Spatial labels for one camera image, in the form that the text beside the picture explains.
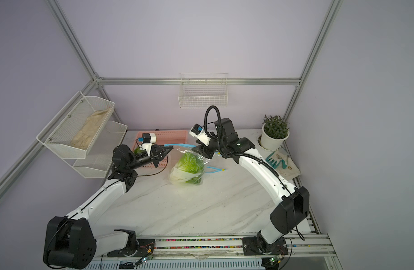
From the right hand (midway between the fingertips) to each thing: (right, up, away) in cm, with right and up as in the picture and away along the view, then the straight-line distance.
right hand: (198, 146), depth 75 cm
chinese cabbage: (-23, -1, -9) cm, 25 cm away
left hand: (-12, -1, -2) cm, 12 cm away
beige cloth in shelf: (-54, +6, +2) cm, 54 cm away
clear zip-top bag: (-8, -1, -2) cm, 8 cm away
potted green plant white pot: (+44, +10, +23) cm, 51 cm away
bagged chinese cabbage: (-5, -11, +3) cm, 12 cm away
